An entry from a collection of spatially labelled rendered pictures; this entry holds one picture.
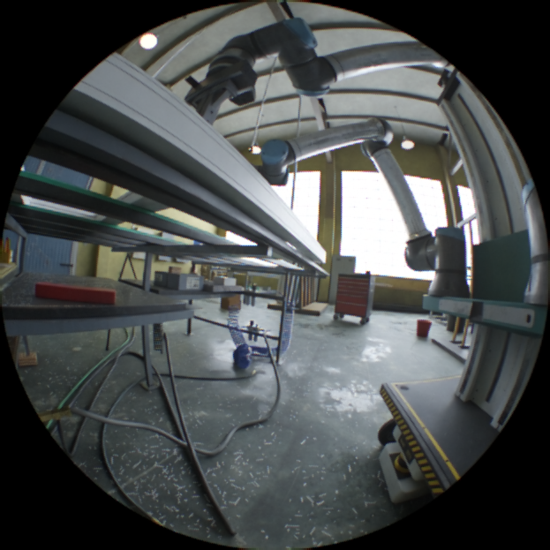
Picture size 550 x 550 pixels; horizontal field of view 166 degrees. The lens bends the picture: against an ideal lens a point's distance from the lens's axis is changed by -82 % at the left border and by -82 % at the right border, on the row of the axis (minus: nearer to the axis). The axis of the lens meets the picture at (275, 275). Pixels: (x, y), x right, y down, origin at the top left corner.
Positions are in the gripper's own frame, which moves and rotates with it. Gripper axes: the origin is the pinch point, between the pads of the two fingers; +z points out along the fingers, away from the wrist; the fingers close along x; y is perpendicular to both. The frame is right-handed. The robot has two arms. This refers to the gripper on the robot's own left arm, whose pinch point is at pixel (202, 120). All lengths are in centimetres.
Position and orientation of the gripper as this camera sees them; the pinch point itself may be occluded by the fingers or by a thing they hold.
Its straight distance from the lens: 34.1
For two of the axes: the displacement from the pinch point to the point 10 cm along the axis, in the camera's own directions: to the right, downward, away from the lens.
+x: 9.2, 0.9, -3.9
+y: -3.9, -0.6, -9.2
